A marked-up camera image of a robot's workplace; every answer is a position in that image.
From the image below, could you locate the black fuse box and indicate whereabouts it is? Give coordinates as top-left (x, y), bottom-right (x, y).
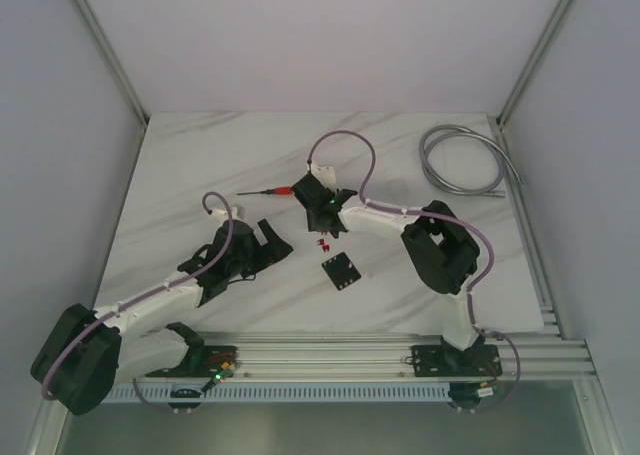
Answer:
top-left (321, 252), bottom-right (361, 291)

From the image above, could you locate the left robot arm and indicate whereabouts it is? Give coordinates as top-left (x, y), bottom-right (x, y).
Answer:
top-left (30, 219), bottom-right (294, 415)

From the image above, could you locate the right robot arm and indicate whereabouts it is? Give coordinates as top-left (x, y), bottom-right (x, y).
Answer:
top-left (292, 173), bottom-right (480, 374)

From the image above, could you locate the clear plastic fuse box cover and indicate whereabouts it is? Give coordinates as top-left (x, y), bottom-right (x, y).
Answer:
top-left (388, 178), bottom-right (410, 204)

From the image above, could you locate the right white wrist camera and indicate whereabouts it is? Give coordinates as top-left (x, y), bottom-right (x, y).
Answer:
top-left (309, 162), bottom-right (337, 190)

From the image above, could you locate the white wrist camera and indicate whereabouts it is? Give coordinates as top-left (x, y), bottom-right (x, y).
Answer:
top-left (309, 162), bottom-right (337, 190)
top-left (208, 205), bottom-right (244, 225)

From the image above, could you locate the red handled screwdriver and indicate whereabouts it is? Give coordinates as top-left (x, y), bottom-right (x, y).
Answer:
top-left (238, 186), bottom-right (293, 196)

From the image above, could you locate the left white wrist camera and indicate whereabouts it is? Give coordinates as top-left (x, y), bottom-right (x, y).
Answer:
top-left (208, 205), bottom-right (244, 225)

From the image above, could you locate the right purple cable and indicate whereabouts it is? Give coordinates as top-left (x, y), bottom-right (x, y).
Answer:
top-left (307, 130), bottom-right (524, 416)

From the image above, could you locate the purple cable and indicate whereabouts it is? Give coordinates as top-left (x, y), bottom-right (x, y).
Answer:
top-left (39, 191), bottom-right (239, 416)
top-left (307, 130), bottom-right (524, 416)

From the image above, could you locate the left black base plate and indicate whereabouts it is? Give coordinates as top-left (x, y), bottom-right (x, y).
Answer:
top-left (146, 345), bottom-right (238, 378)

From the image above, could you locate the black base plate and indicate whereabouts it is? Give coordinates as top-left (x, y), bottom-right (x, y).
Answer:
top-left (407, 343), bottom-right (503, 378)
top-left (146, 345), bottom-right (238, 378)

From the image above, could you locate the grey coiled cable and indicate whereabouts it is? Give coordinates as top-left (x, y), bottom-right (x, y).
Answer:
top-left (418, 124), bottom-right (527, 199)

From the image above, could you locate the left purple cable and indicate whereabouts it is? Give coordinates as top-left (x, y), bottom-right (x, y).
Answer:
top-left (39, 191), bottom-right (239, 416)

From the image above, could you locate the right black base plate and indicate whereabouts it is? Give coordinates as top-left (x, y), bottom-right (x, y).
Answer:
top-left (407, 343), bottom-right (503, 378)

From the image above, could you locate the aluminium front rail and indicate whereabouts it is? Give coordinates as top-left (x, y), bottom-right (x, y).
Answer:
top-left (202, 332), bottom-right (596, 381)

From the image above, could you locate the slotted cable duct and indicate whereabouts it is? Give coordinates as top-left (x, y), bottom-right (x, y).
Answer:
top-left (69, 382), bottom-right (576, 405)

